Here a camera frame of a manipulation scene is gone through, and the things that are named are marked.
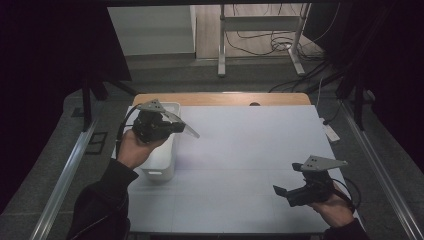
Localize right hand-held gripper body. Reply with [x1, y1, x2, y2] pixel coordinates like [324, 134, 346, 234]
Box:
[285, 154, 349, 208]

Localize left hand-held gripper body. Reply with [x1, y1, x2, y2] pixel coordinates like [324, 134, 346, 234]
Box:
[131, 98, 186, 144]

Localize sunset gradient phone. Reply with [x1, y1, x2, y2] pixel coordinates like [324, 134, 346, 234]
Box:
[161, 109, 202, 140]

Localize white plastic storage bin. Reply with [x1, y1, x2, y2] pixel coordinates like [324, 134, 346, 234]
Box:
[137, 101, 181, 182]

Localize person's right hand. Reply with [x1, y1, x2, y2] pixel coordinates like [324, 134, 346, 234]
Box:
[307, 185, 356, 229]

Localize person's left hand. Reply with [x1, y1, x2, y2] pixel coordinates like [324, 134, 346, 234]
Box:
[116, 128, 167, 171]

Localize white power strip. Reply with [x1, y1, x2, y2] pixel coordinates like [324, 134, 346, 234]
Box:
[319, 117, 341, 144]

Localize wooden table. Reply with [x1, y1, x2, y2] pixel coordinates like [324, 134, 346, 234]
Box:
[132, 92, 312, 107]

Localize white table cover board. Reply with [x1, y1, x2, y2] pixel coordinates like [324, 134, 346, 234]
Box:
[110, 105, 339, 234]

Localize black stand leg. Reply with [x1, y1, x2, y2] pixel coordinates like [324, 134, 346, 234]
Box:
[81, 78, 111, 132]
[335, 76, 368, 132]

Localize white cabinet panel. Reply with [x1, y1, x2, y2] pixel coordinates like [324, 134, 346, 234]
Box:
[107, 5, 198, 57]

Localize black curtain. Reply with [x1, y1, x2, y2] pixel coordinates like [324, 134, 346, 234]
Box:
[0, 0, 132, 214]
[303, 0, 424, 174]

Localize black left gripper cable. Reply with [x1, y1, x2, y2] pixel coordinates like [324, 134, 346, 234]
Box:
[115, 103, 142, 158]

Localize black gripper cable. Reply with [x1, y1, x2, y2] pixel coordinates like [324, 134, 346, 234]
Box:
[115, 103, 142, 158]
[332, 177, 363, 214]

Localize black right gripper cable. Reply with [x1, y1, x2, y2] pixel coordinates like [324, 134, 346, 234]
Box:
[332, 177, 363, 214]

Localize aluminium rail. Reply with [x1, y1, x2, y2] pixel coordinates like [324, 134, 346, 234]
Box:
[340, 99, 424, 240]
[29, 119, 100, 240]

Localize tangle of black floor cables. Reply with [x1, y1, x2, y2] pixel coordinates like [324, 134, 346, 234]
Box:
[225, 3, 338, 94]

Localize white metal desk frame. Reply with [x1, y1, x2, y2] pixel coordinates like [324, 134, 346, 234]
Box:
[217, 3, 312, 78]

